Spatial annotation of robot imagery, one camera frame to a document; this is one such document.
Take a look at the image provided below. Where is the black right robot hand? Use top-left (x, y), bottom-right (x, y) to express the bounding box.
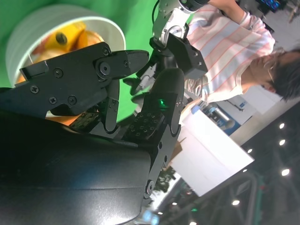
top-left (0, 41), bottom-right (185, 225)

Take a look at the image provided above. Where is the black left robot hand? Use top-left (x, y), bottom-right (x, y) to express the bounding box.
top-left (123, 56), bottom-right (173, 96)

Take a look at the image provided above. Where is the grey-green bowl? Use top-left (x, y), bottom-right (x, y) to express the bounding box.
top-left (5, 10), bottom-right (127, 87)

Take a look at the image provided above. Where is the yellow cake slice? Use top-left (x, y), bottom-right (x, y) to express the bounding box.
top-left (45, 22), bottom-right (86, 52)

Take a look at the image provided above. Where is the salmon pink cake slice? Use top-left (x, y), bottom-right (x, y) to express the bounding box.
top-left (31, 36), bottom-right (55, 56)

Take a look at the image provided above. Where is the green tablecloth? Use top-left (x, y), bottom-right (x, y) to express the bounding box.
top-left (0, 0), bottom-right (155, 122)

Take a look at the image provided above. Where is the person in striped shirt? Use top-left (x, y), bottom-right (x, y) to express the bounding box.
top-left (185, 0), bottom-right (300, 104)

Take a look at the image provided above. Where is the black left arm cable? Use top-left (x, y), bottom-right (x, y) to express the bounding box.
top-left (151, 0), bottom-right (162, 24)

